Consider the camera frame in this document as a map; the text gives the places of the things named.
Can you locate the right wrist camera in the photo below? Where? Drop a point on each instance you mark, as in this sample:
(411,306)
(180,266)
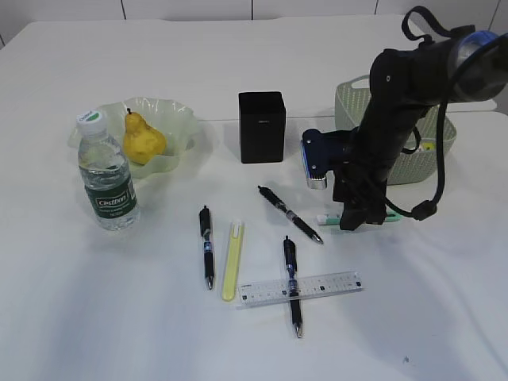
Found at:
(324,152)

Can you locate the yellow utility knife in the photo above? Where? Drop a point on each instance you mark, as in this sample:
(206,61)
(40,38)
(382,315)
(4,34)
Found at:
(232,261)

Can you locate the black square pen holder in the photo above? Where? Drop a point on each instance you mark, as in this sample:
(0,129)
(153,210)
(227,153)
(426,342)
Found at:
(262,122)

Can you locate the black pen on ruler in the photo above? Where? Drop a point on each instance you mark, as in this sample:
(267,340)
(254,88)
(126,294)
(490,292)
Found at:
(289,250)

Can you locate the green utility knife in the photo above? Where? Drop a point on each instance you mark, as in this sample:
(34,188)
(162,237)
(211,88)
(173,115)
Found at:
(335,219)

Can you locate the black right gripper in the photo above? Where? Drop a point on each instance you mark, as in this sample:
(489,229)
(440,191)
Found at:
(404,86)

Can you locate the clear plastic water bottle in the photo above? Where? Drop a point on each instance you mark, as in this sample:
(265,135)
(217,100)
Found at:
(105,173)

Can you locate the black pen left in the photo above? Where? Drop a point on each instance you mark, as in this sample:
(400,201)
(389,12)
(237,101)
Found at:
(208,253)

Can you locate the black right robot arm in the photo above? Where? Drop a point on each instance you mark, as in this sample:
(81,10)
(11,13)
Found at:
(479,65)

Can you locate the clear plastic ruler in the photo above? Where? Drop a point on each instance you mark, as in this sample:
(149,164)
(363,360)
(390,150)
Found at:
(282,291)

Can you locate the green plastic woven basket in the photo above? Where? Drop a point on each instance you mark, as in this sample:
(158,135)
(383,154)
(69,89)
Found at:
(351,100)

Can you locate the green wavy glass plate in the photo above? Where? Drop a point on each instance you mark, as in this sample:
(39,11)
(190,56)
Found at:
(173,119)

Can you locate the yellow waste paper package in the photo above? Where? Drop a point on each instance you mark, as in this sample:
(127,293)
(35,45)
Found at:
(426,145)

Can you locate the black pen upper middle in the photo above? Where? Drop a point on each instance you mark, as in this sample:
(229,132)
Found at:
(271,197)

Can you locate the yellow pear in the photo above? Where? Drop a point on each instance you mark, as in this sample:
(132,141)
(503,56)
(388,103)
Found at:
(141,142)

